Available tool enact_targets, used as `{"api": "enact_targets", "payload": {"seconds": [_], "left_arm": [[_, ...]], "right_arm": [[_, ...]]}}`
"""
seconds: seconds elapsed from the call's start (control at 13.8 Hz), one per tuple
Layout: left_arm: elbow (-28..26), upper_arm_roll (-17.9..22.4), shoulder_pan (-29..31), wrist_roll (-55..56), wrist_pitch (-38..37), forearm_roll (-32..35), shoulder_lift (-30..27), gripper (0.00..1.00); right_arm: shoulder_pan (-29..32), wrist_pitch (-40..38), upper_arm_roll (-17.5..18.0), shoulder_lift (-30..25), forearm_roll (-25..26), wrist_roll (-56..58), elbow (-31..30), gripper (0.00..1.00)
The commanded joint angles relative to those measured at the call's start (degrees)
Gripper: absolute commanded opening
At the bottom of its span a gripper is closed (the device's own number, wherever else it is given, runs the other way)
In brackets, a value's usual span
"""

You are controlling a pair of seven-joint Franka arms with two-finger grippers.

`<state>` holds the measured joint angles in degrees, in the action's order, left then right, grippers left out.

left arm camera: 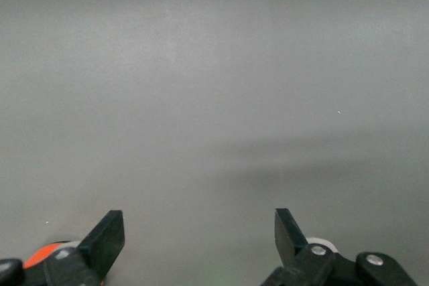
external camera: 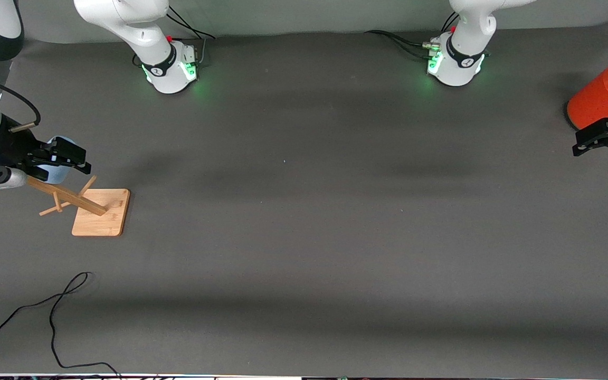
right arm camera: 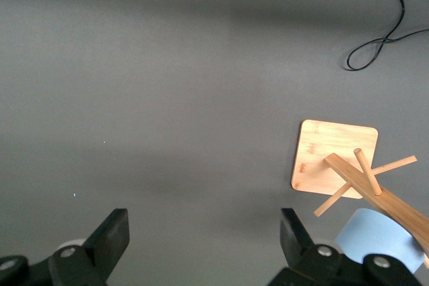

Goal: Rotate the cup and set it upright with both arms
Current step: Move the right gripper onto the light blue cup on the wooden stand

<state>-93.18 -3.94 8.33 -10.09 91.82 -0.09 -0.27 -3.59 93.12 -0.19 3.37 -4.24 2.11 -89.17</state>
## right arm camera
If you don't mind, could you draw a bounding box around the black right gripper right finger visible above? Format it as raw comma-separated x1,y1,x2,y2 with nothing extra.
267,208,423,286

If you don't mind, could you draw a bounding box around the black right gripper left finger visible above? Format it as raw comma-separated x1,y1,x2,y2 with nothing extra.
0,208,130,286

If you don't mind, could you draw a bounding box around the light blue cup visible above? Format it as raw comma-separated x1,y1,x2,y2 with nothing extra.
334,208,426,273

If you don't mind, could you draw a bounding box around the wooden cup rack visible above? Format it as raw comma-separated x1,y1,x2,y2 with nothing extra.
290,119,429,260

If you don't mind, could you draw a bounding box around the grey table cover cloth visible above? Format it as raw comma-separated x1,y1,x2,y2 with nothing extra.
0,0,429,286

